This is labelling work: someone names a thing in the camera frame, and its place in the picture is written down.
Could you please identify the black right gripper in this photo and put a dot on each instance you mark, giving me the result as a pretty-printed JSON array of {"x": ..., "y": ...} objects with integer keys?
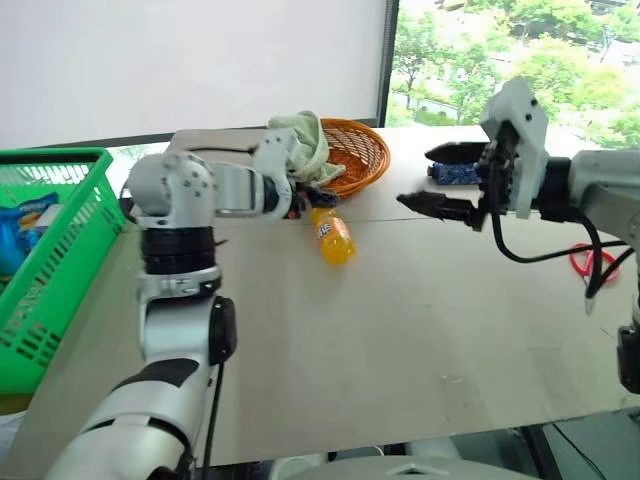
[{"x": 500, "y": 175}]

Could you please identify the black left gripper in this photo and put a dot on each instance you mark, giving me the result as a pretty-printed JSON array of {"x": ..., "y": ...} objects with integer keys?
[{"x": 296, "y": 199}]

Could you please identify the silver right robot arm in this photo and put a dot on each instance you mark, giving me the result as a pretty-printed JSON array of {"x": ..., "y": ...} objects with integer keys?
[{"x": 600, "y": 185}]

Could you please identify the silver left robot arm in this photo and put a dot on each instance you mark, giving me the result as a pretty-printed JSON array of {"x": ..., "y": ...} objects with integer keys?
[{"x": 172, "y": 200}]

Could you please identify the orange wicker basket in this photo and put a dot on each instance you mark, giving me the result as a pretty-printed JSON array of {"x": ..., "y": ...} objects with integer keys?
[{"x": 357, "y": 150}]

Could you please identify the green plastic basket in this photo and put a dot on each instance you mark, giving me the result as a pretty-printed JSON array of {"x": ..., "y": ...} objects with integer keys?
[{"x": 60, "y": 250}]

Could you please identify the blue patterned packet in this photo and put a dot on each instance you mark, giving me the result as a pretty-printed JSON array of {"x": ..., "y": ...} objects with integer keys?
[{"x": 455, "y": 174}]

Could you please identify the orange soda bottle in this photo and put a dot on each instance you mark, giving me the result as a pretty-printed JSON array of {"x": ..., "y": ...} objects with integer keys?
[{"x": 334, "y": 239}]

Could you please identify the light green cloth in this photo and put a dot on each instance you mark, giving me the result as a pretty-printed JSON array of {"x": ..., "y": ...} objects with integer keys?
[{"x": 307, "y": 145}]

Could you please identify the white roller blind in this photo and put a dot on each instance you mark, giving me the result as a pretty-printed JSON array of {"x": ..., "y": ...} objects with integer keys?
[{"x": 190, "y": 60}]

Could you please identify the small white box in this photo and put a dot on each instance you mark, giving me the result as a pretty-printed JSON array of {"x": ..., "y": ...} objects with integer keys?
[{"x": 50, "y": 216}]

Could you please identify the blue snack bag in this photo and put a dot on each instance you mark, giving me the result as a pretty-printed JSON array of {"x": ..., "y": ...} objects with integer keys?
[{"x": 17, "y": 230}]

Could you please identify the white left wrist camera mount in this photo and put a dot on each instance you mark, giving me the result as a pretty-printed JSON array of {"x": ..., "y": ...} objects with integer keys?
[{"x": 272, "y": 150}]

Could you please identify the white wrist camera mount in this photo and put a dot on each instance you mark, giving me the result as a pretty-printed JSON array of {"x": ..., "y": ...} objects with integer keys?
[
  {"x": 525, "y": 125},
  {"x": 272, "y": 150}
]

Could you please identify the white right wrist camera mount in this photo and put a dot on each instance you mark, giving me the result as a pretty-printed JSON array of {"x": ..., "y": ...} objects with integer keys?
[{"x": 525, "y": 125}]

